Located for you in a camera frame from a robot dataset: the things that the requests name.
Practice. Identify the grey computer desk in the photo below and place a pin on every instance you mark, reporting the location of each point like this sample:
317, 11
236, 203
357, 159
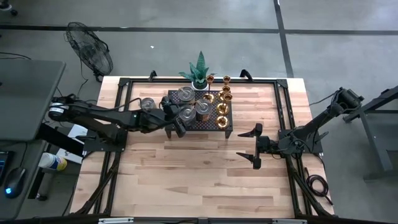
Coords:
28, 161

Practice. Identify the black computer mouse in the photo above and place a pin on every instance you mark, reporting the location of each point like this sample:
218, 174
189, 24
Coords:
15, 180

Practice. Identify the green plant in white pot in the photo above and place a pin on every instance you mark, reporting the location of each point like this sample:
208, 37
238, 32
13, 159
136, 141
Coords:
199, 74

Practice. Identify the black perforated metal rack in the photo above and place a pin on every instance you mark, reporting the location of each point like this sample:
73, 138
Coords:
202, 127

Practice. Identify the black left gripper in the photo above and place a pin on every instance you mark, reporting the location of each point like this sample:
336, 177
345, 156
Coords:
168, 115

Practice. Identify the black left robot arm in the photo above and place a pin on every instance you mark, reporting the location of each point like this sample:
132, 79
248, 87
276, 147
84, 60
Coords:
102, 115

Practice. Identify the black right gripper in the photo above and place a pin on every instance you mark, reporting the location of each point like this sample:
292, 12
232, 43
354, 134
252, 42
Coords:
267, 144

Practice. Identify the black framed desk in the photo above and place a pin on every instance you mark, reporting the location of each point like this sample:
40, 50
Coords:
372, 140

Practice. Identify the white paper sheet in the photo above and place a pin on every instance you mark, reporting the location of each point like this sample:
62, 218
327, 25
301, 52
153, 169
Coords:
69, 155
76, 131

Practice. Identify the large grey desk top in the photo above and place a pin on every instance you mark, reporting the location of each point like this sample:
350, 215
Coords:
28, 99

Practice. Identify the silver metal bracket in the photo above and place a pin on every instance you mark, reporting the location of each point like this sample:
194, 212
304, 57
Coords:
289, 221
115, 220

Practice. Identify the white wipes canister yellow lid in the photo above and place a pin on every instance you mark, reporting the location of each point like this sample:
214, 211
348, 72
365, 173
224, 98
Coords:
51, 161

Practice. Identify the glass candle jar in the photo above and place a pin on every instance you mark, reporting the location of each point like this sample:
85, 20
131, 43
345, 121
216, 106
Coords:
203, 107
187, 112
147, 102
186, 93

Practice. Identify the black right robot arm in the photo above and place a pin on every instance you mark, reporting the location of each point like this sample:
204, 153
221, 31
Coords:
320, 119

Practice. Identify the black control box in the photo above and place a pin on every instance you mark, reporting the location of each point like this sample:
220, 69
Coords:
59, 140

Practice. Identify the black floor fan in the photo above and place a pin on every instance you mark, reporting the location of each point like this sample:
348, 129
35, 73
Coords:
90, 49

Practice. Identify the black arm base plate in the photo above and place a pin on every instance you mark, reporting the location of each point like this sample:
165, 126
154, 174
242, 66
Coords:
312, 146
93, 145

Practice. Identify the black aluminium rig frame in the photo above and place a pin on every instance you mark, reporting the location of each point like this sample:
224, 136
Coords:
143, 80

